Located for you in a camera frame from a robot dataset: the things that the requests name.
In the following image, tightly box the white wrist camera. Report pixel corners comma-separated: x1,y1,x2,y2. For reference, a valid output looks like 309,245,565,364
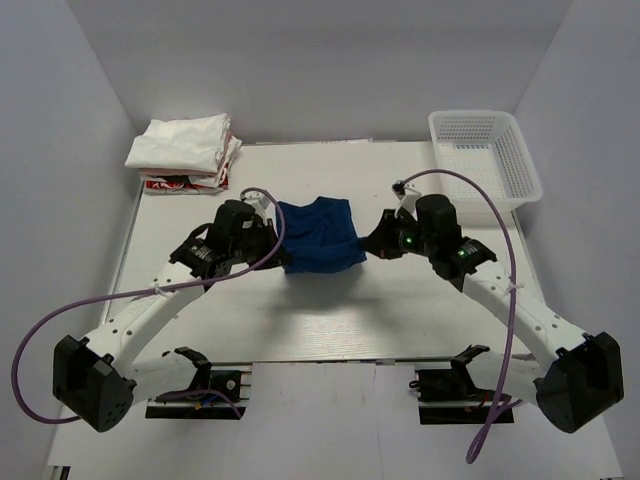
240,188,272,222
391,181,422,218

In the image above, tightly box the red white folded t-shirt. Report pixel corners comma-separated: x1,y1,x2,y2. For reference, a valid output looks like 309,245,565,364
139,135,243,194

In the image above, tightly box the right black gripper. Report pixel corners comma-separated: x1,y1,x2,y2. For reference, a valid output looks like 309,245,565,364
360,209,437,260

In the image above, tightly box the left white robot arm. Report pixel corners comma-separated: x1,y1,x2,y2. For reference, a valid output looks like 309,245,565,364
53,190,286,432

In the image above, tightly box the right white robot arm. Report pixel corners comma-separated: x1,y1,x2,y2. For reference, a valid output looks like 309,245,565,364
361,194,624,433

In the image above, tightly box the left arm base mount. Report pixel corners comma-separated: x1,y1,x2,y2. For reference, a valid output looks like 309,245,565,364
145,364,253,421

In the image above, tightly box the blue polo t-shirt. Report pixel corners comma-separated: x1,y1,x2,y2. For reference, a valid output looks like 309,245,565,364
276,196,366,275

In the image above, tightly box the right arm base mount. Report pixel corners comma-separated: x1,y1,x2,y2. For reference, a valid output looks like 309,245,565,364
408,346,494,426

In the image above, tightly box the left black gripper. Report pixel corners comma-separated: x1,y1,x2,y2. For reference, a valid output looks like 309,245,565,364
230,218,292,270

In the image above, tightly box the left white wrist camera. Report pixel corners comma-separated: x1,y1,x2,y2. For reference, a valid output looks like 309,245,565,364
240,188,272,222

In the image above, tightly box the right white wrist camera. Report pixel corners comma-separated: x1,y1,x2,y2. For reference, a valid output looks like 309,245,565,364
391,181,422,218

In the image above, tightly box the white plastic mesh basket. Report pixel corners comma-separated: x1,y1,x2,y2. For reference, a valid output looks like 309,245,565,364
428,110,542,212

